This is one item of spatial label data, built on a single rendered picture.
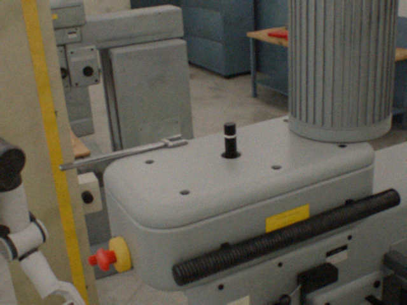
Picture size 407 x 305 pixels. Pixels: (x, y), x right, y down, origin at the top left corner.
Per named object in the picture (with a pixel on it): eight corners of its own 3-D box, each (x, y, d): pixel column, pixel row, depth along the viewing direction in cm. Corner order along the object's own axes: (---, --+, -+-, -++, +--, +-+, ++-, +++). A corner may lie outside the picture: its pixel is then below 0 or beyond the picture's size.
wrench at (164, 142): (62, 174, 97) (62, 169, 96) (57, 166, 100) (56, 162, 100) (187, 143, 106) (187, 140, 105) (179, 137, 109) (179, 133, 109)
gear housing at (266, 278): (211, 332, 94) (207, 285, 90) (155, 264, 115) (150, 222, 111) (360, 270, 108) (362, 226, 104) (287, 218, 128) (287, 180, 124)
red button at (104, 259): (103, 277, 93) (100, 257, 91) (96, 265, 96) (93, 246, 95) (121, 271, 94) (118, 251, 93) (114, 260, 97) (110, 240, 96)
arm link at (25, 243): (28, 298, 162) (-5, 244, 164) (57, 281, 168) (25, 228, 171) (37, 290, 154) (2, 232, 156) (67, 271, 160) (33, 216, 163)
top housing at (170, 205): (157, 307, 86) (146, 219, 80) (103, 234, 108) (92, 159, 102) (381, 222, 105) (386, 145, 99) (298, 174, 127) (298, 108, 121)
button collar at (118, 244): (123, 279, 94) (118, 249, 91) (110, 262, 99) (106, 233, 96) (133, 275, 94) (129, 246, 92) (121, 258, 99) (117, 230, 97)
